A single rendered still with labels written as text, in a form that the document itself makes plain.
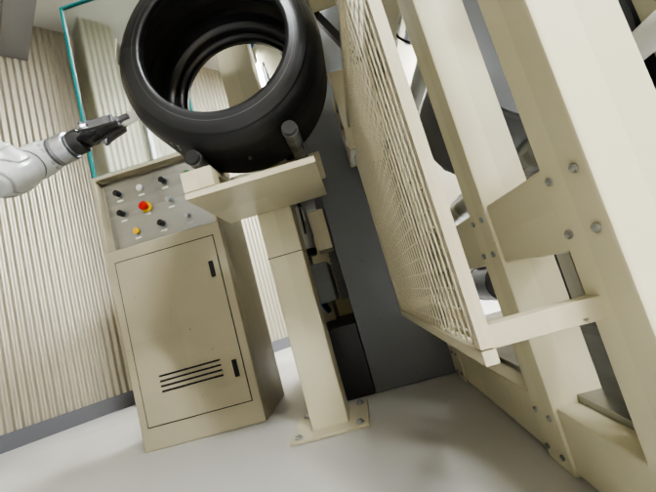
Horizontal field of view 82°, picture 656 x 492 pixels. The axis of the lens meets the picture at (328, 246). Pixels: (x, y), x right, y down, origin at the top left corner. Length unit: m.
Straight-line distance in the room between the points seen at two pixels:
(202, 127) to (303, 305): 0.67
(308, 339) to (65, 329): 2.76
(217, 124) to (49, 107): 3.49
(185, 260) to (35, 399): 2.23
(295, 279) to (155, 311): 0.76
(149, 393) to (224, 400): 0.33
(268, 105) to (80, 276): 3.08
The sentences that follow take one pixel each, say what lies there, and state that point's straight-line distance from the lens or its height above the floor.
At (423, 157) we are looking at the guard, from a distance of 0.51.
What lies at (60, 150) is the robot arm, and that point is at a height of 1.07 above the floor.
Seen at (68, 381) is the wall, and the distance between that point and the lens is 3.81.
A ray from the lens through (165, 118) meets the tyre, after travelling 1.17.
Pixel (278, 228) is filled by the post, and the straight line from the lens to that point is 1.39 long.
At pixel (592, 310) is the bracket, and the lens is 0.56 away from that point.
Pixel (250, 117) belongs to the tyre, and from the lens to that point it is 1.08.
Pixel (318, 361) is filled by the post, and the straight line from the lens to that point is 1.37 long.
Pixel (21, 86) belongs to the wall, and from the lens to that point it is 4.59.
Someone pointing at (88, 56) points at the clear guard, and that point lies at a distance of 2.44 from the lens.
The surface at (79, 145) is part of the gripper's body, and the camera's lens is 1.41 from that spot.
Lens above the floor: 0.43
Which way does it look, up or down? 8 degrees up
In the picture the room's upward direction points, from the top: 16 degrees counter-clockwise
